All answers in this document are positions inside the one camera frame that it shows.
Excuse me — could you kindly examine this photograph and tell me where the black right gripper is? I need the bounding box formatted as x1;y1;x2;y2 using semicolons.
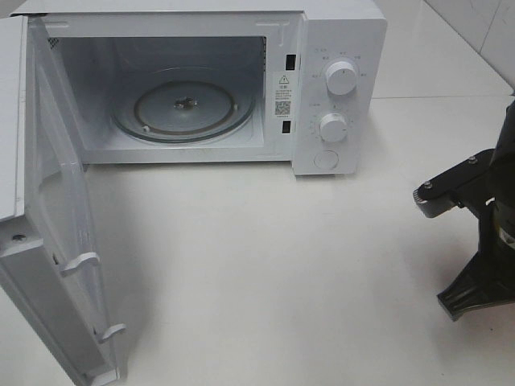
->
437;148;514;321

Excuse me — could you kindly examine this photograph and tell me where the round white door button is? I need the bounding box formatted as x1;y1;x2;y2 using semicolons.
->
314;150;339;170

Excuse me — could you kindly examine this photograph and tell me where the white microwave door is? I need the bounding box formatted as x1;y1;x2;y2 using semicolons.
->
1;15;125;385

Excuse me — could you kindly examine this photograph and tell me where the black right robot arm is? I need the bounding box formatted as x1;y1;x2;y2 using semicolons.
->
438;105;514;322

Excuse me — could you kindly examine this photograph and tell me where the lower white timer knob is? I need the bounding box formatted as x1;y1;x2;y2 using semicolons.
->
319;113;348;143

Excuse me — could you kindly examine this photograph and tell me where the upper white power knob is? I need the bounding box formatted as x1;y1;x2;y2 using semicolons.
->
324;58;358;96

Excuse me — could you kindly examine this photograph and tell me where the white microwave oven body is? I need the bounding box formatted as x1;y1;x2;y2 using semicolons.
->
8;1;387;175

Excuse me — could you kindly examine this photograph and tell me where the white warning sticker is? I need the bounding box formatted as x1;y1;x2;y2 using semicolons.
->
273;72;295;118

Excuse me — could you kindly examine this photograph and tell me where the glass microwave turntable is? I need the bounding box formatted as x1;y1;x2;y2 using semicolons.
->
112;67;262;144

